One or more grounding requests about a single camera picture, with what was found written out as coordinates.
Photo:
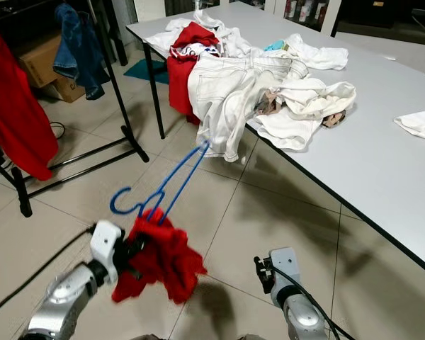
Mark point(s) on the brown cardboard box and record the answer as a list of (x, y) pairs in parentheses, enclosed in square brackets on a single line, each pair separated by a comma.
[(42, 64)]

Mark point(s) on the white crumpled garment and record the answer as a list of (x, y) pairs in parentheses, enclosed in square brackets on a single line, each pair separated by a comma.
[(418, 124)]

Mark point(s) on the white shirt tan sleeves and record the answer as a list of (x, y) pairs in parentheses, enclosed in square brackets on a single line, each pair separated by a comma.
[(308, 106)]

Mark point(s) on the black clothes rack silver rail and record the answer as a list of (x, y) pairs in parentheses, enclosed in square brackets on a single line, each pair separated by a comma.
[(78, 168)]

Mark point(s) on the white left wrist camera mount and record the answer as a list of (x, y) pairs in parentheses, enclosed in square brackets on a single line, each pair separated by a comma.
[(105, 244)]

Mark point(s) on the white t-shirt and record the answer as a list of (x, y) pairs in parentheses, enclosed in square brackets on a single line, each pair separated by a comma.
[(322, 55)]

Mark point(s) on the teal cloth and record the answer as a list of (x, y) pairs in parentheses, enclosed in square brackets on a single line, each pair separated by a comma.
[(276, 44)]

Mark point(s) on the white TV cabinet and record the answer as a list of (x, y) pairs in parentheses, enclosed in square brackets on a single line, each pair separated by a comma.
[(375, 18)]

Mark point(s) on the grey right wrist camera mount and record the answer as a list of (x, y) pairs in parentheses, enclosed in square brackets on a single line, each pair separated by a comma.
[(287, 268)]

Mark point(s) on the beige jeans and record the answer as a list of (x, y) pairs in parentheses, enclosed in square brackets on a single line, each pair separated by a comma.
[(227, 92)]

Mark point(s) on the red shirt white trim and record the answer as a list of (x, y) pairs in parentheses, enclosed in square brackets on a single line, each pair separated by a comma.
[(18, 106)]

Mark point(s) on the blue plastic hanger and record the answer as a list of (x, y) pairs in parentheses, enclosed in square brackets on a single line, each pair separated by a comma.
[(180, 177)]

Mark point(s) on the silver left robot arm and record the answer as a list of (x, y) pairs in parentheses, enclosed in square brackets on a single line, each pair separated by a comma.
[(67, 297)]

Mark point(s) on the red jersey white print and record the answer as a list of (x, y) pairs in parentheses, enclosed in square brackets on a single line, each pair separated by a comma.
[(180, 85)]

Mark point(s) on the blue denim garment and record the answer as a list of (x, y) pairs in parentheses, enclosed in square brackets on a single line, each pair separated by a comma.
[(81, 49)]

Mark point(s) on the white rumpled clothes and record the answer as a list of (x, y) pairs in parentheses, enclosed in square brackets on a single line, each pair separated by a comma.
[(170, 35)]

